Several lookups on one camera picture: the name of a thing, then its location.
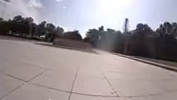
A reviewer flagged row of trees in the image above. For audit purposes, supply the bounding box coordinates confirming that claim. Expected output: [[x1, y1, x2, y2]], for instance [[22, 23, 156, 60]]
[[0, 0, 177, 64]]

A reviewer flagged concrete kerb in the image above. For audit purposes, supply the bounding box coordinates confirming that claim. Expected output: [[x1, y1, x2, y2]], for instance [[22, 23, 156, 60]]
[[110, 52, 177, 75]]

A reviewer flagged grey concrete plaza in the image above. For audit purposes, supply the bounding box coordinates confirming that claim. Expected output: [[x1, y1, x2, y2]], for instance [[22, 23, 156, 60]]
[[0, 35, 177, 100]]

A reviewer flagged lamp pole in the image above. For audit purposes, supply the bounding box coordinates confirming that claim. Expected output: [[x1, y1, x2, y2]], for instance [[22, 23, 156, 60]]
[[0, 0, 12, 22]]

